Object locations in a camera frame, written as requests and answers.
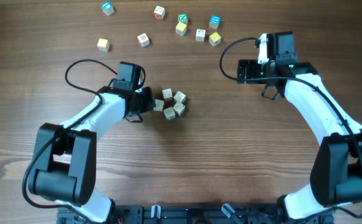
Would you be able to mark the white block red picture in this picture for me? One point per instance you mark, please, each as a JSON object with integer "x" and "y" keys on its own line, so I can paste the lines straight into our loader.
{"x": 143, "y": 40}

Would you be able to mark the blue letter block far left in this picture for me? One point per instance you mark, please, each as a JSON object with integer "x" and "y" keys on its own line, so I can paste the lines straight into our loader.
{"x": 107, "y": 8}

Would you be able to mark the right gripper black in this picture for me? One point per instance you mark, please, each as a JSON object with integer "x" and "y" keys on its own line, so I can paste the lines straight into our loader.
{"x": 252, "y": 65}

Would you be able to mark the yellow block right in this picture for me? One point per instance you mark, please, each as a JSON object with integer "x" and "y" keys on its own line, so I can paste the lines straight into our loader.
{"x": 215, "y": 39}

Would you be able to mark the blue block top right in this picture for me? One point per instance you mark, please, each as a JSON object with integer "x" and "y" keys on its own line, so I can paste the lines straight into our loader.
{"x": 214, "y": 21}

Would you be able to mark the yellow block centre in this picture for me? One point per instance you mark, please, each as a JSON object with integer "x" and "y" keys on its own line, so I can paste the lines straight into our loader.
{"x": 181, "y": 28}

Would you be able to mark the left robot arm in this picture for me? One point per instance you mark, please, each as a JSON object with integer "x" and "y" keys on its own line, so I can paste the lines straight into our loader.
{"x": 62, "y": 171}

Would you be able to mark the yellow block left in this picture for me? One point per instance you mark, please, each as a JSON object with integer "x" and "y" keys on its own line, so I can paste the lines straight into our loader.
{"x": 103, "y": 45}

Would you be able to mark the red-edged block top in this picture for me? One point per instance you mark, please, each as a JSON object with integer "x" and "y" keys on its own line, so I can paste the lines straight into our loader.
{"x": 159, "y": 12}

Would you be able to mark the red-framed picture block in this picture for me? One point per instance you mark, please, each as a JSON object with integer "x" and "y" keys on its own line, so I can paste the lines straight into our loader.
{"x": 167, "y": 94}

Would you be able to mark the plain white block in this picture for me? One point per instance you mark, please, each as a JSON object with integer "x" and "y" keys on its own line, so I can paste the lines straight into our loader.
{"x": 159, "y": 105}
{"x": 169, "y": 113}

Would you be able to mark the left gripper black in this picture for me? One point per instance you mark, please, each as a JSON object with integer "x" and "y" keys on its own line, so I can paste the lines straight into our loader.
{"x": 149, "y": 101}

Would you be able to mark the white block green edge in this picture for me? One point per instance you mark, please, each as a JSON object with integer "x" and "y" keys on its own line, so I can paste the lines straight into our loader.
{"x": 179, "y": 108}
{"x": 179, "y": 97}

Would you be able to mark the green letter N block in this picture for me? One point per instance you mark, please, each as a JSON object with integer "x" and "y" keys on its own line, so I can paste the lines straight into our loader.
{"x": 183, "y": 18}

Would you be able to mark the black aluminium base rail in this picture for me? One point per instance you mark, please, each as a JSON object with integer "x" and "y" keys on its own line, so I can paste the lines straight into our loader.
{"x": 265, "y": 213}

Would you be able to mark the yellow block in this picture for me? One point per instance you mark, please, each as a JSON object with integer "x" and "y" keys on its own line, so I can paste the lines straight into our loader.
{"x": 103, "y": 45}
{"x": 181, "y": 28}
{"x": 215, "y": 39}

